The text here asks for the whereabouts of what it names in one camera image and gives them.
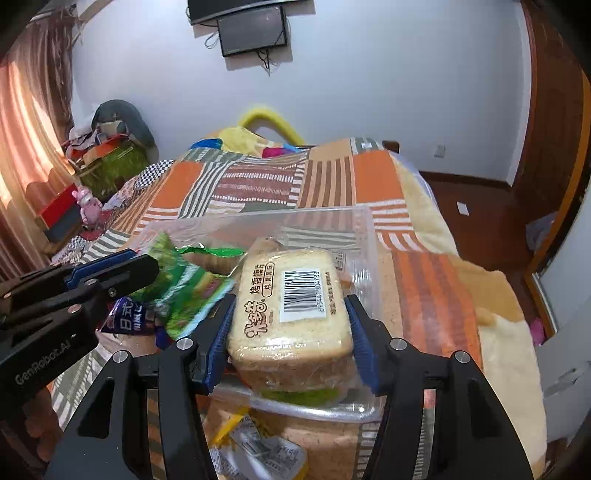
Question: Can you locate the green pea snack bag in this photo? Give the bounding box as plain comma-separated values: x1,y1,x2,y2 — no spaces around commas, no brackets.
131,232,235,340

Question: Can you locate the blue red white snack bag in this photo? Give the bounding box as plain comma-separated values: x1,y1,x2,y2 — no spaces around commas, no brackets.
100,297,157,335

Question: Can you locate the green-edged cat ear crisps bag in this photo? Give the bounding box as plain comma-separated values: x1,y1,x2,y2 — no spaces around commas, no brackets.
176,246,246,277

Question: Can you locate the bread slice pack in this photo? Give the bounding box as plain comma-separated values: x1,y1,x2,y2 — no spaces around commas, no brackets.
228,249,355,392

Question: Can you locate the red and black box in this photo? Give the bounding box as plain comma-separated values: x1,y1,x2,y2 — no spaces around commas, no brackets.
35,184,81,243

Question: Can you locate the pink plush toy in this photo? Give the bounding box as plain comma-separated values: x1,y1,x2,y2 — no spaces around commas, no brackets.
72,186,102,226

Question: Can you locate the green gift box pile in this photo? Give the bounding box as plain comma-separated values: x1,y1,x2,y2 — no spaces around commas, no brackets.
62,99,155,202

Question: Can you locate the orange window curtain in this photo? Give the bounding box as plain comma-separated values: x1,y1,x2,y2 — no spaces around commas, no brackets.
1,9,75,281

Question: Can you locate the yellow-edged silver snack pack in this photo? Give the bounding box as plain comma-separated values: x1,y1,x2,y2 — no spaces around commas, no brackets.
209,411,308,480

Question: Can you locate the patchwork striped bedspread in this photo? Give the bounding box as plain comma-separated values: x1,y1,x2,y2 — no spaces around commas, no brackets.
56,138,547,476

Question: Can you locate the yellow plush pillow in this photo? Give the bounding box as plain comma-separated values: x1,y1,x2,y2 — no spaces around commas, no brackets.
190,106,308,159

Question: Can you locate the clear plastic storage bin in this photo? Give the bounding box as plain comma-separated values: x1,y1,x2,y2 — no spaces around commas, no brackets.
128,207,383,423

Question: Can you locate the brown wooden door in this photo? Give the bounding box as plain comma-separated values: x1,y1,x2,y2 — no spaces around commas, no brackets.
514,1,590,277

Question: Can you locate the wall-mounted black television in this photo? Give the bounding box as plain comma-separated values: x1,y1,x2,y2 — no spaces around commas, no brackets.
185,0,315,58

